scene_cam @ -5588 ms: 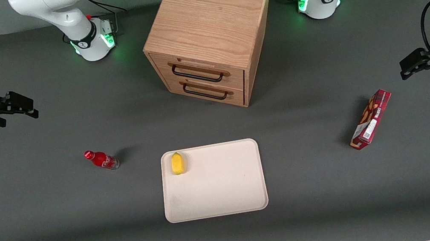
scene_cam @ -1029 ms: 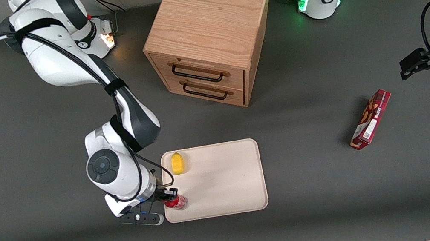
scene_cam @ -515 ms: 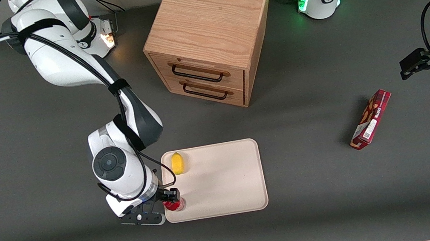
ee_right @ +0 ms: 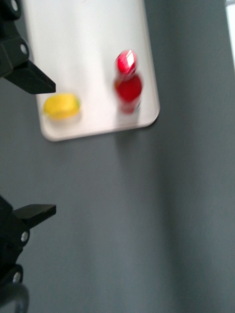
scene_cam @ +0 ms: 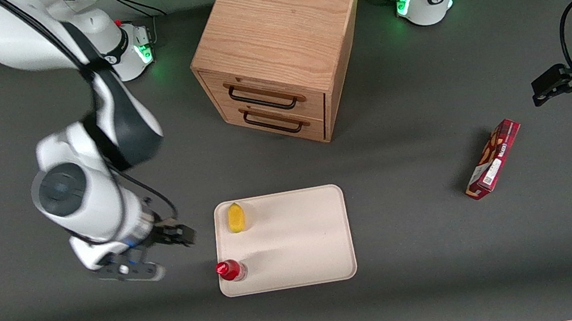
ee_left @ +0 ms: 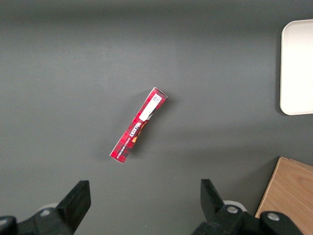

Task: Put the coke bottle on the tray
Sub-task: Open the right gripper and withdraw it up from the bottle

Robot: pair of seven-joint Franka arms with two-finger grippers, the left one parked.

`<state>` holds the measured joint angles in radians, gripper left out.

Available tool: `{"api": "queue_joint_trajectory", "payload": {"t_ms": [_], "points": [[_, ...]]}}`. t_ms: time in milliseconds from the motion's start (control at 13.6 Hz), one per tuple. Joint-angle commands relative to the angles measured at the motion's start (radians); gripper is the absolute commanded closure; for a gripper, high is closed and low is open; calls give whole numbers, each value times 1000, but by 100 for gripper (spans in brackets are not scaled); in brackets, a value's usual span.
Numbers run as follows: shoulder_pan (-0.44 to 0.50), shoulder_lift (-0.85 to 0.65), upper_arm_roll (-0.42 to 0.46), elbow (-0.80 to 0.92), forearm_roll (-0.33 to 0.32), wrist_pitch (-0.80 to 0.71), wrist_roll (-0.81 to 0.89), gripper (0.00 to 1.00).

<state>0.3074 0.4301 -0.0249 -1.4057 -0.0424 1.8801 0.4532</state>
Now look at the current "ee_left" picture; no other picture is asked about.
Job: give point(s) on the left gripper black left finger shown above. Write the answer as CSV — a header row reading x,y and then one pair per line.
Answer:
x,y
71,208

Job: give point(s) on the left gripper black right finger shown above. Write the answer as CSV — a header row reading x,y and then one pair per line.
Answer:
x,y
212,208

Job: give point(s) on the beige plastic tray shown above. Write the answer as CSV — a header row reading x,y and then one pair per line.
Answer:
x,y
297,68

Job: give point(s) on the wooden drawer cabinet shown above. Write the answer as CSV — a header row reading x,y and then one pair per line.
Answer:
x,y
288,193

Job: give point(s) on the red tartan cookie box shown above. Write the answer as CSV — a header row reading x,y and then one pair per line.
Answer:
x,y
139,124

